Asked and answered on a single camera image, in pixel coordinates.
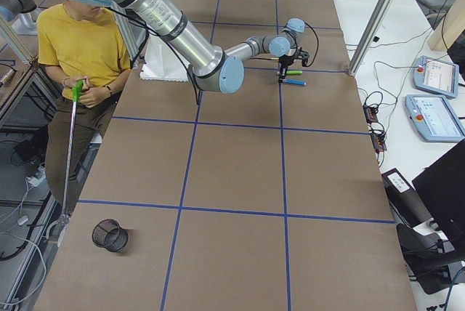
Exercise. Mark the aluminium frame post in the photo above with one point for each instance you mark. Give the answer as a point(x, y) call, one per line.
point(366, 39)

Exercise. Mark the teach pendant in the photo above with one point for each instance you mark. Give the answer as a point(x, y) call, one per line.
point(436, 76)
point(434, 118)

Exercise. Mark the black mesh cup far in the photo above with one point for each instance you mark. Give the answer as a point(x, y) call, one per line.
point(109, 235)

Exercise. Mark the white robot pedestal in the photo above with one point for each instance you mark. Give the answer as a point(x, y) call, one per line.
point(161, 63)

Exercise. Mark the green marker pen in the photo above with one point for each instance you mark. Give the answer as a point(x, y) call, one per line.
point(290, 72)

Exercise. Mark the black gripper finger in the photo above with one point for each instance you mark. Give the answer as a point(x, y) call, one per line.
point(282, 77)

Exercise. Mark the blue marker pen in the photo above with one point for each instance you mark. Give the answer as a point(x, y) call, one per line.
point(294, 82)

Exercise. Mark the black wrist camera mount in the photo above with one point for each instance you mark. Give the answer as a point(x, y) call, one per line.
point(303, 56)

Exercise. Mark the green handled reacher stick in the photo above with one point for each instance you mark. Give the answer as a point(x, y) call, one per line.
point(61, 224)

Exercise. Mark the person in yellow shirt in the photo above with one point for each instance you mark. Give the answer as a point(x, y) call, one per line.
point(79, 41)

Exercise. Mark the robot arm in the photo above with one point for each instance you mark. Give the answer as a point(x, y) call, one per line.
point(212, 68)

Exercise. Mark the black monitor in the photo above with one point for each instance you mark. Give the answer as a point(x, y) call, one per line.
point(441, 189)

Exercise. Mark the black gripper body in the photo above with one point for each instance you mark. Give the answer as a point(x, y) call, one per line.
point(285, 61)

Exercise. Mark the teach pendant near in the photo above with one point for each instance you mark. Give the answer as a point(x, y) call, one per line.
point(434, 118)

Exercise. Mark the teach pendant far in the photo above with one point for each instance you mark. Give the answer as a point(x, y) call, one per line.
point(436, 76)

